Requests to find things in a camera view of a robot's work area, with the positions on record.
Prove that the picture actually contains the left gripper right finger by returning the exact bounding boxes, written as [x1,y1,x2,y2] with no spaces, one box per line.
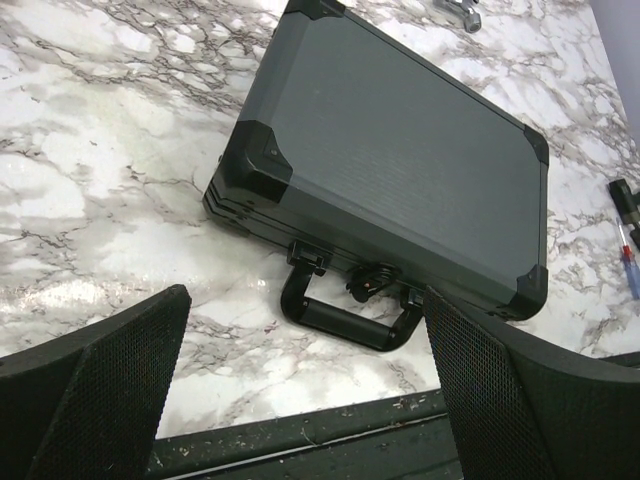
[423,289,639,479]

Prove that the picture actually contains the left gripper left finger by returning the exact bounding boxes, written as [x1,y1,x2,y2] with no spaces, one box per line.
[1,285,191,479]

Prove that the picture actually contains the black foam-lined carrying case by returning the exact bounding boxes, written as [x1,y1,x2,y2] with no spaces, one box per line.
[203,1,549,352]

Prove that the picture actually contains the silver metal clamp lever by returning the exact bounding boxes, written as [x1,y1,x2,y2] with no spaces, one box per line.
[434,0,482,33]

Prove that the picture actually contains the black metal base rail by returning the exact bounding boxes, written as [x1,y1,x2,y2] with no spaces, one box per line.
[144,349,640,480]

